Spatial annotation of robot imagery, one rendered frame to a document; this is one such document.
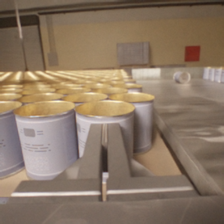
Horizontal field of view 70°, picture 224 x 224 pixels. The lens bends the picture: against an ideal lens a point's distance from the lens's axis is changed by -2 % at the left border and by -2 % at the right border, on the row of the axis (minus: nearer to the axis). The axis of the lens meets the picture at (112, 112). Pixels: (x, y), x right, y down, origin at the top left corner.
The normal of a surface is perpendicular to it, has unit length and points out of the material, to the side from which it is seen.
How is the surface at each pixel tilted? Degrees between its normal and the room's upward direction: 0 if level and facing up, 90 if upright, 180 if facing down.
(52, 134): 91
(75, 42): 90
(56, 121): 91
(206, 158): 0
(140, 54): 91
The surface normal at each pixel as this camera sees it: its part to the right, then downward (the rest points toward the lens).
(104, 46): -0.04, 0.29
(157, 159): -0.01, -0.96
